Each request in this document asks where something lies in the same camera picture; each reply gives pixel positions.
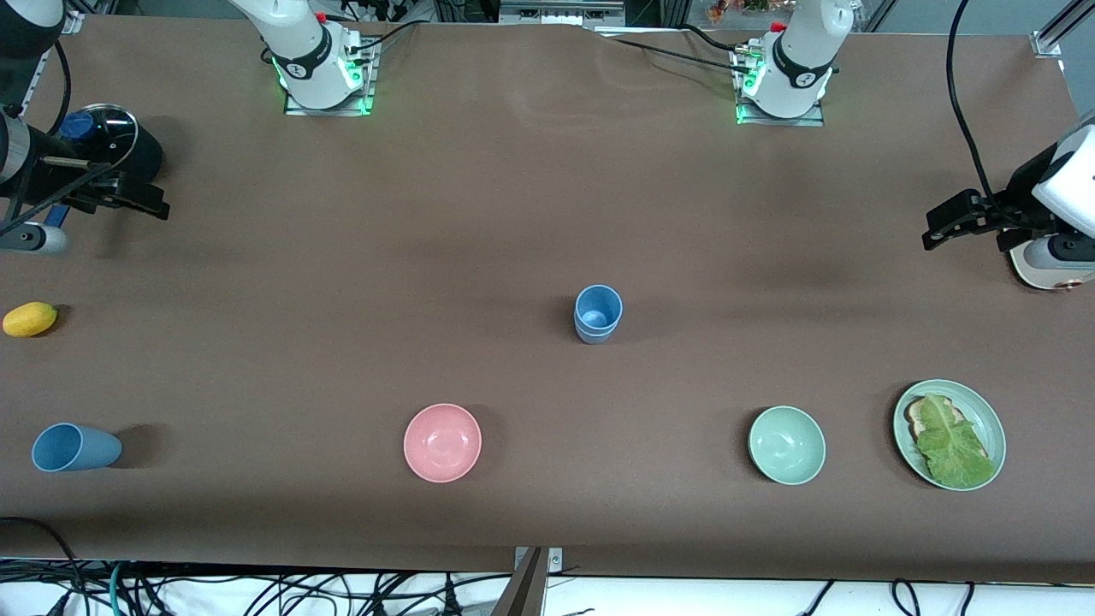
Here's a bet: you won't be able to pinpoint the glass lid with blue knob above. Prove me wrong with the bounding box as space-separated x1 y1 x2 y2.
58 104 139 169

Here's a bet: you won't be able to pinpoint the yellow lemon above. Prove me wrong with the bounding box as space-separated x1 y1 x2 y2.
3 302 59 338

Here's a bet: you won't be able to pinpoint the pale green plate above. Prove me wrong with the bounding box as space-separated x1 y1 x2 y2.
893 379 1007 492

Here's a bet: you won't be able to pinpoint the toast slice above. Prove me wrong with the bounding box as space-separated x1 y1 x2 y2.
907 396 989 459

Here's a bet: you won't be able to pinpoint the green lettuce leaf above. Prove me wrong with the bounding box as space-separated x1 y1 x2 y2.
915 394 997 489

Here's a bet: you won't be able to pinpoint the pale green bowl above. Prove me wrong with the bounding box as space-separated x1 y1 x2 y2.
749 406 827 486

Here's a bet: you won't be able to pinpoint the pink bowl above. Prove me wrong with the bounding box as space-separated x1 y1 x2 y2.
403 403 482 483

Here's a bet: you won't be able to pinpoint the grey control box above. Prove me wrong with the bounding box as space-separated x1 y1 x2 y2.
499 0 627 27

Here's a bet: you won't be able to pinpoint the black pot with blue handle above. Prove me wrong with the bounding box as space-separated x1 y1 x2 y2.
86 107 163 186

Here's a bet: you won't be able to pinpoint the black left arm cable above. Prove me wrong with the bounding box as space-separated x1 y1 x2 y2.
945 0 1003 208

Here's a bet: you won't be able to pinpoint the aluminium frame rail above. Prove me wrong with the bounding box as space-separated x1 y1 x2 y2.
21 10 84 112
1031 0 1095 59

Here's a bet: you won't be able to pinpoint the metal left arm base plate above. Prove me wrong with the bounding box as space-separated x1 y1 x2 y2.
732 43 827 127

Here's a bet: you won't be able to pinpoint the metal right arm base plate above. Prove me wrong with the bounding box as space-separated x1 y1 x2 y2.
282 36 378 116

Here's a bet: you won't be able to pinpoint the black right base cable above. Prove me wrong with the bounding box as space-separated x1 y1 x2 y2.
346 19 420 54

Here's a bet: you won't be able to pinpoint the black base cable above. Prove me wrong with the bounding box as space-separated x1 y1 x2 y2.
599 26 758 78
346 19 420 54

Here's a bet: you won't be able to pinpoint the black left base cable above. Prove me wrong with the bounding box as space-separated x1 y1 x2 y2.
599 26 758 78

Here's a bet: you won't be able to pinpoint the black floor cable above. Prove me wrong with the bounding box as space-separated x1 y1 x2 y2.
0 516 91 616

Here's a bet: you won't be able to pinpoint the brown camera pole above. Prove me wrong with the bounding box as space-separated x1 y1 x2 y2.
492 548 548 616

